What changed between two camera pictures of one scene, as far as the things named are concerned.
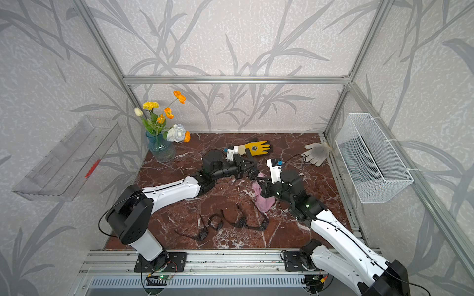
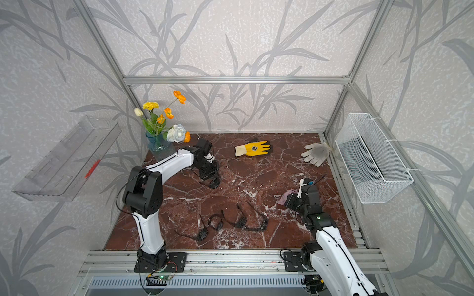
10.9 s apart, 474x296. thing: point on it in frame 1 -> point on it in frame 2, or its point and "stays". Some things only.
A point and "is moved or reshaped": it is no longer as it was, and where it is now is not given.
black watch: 253,173 is moved or reshaped
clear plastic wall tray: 60,176 stays
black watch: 202,235 stays
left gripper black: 239,164 -> 204,176
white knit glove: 318,153 stays
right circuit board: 315,282 stays
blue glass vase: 162,150 stays
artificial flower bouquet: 155,124 stays
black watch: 241,221 stays
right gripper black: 266,186 -> 291,198
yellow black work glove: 256,148 stays
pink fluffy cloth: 263,204 is moved or reshaped
